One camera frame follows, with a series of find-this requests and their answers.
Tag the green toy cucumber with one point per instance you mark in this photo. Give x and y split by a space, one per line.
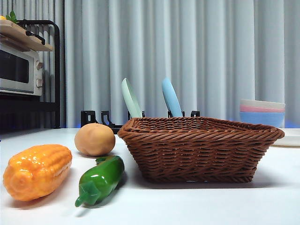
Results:
103 178

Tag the wooden shelf board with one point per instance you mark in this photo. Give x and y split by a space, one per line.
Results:
35 45

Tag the pink bowl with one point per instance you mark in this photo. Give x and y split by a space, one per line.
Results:
257 109

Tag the tan toy potato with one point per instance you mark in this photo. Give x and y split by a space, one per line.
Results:
93 139

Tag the orange toy corn cob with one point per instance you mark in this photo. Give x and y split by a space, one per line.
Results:
35 171

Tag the green toy leaves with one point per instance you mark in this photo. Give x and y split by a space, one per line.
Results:
12 17

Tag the brown wicker basket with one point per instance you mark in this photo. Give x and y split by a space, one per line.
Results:
192 154

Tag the blue bowl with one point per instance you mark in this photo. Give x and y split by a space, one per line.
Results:
260 118

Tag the pale blue plate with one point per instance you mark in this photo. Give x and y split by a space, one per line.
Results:
172 98

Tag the white bowl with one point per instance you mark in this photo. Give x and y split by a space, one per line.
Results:
257 102

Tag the black metal shelf frame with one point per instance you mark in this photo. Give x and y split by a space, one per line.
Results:
57 82

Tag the white flat plate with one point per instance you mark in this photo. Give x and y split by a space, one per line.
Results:
290 138

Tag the grey pleated curtain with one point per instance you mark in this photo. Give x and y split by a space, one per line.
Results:
211 47

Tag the pale green plate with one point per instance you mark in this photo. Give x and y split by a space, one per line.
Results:
131 100

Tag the yellow toy fruit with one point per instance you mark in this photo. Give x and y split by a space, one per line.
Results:
2 18

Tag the white toaster oven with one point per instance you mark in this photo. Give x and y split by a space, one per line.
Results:
32 70

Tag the black dish rack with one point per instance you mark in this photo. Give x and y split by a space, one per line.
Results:
90 118

